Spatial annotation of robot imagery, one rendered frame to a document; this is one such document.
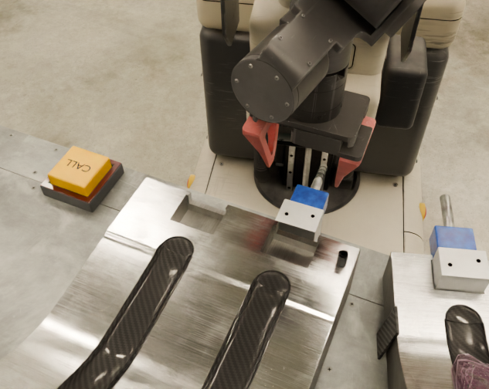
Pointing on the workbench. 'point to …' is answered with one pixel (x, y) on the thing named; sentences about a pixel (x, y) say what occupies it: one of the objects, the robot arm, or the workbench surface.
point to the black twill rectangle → (388, 333)
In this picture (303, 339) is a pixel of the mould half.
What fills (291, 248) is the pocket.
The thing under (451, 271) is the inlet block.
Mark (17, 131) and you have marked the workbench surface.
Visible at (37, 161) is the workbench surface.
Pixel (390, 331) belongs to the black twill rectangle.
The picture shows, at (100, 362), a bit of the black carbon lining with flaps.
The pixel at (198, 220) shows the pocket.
